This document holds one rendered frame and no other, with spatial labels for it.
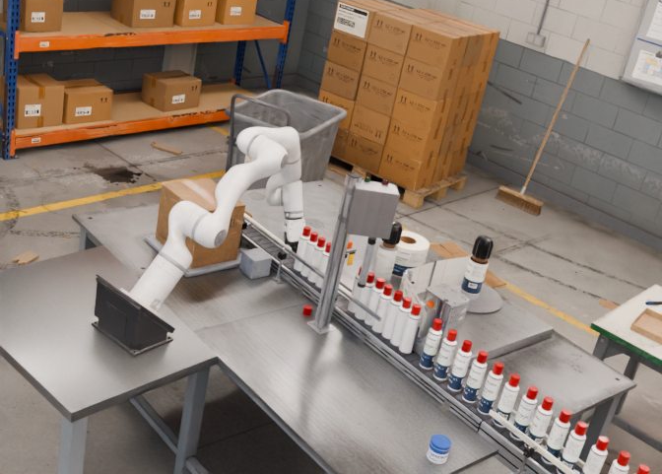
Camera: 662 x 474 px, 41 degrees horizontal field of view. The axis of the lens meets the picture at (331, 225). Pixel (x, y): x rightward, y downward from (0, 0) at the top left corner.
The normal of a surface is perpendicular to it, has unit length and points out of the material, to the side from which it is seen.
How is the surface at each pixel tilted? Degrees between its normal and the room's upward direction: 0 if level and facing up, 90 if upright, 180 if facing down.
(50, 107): 90
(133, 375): 0
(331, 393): 0
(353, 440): 0
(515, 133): 90
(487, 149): 90
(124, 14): 91
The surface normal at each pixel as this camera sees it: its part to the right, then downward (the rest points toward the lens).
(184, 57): 0.72, 0.41
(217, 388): 0.19, -0.89
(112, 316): -0.62, 0.22
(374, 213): 0.08, 0.43
